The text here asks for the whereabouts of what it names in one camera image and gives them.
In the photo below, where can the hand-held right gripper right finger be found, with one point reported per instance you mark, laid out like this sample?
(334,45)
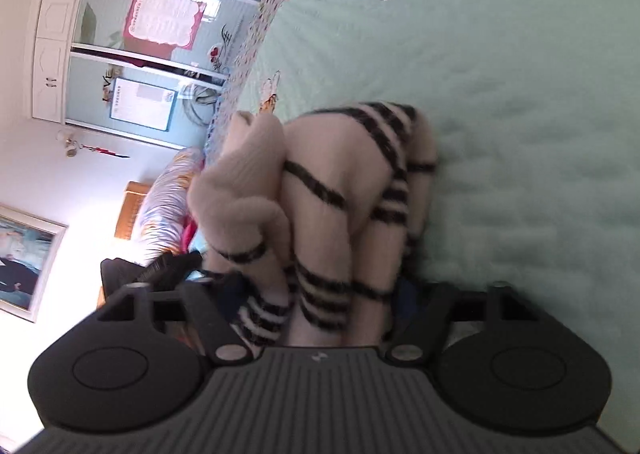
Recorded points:
(411,301)

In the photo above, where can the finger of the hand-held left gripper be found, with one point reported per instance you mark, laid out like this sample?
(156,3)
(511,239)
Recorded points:
(185,266)

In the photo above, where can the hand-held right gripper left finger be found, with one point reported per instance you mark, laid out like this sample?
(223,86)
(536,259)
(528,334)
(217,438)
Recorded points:
(210,314)

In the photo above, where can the white black-striped knit sweater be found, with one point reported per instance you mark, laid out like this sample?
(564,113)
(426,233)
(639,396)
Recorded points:
(320,159)

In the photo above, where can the magenta blanket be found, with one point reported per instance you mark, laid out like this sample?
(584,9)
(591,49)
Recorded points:
(190,236)

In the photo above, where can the wooden headboard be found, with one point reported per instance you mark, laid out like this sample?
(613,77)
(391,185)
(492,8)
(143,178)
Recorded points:
(131,214)

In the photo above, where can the floral pillow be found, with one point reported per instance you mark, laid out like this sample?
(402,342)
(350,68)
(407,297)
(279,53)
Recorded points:
(165,199)

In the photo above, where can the framed wedding photo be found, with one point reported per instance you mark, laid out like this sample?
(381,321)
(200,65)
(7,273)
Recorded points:
(25,264)

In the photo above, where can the red hanging ornament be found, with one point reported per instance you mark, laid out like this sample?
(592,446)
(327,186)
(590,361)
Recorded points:
(102,150)

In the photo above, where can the electric fan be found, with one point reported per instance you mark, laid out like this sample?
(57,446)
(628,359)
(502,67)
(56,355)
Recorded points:
(202,104)

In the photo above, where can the white sliding-door wardrobe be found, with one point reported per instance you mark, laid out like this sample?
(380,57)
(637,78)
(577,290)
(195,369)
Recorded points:
(90,84)

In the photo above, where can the teal bee-print quilted blanket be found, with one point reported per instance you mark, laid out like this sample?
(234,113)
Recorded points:
(500,84)

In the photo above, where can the wall lamp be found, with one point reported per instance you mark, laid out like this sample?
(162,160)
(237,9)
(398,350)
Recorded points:
(69,141)

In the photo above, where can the blue-bordered wall poster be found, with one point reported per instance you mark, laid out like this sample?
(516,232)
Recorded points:
(142,104)

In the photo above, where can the pink-bordered wall poster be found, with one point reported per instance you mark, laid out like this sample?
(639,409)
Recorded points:
(162,19)

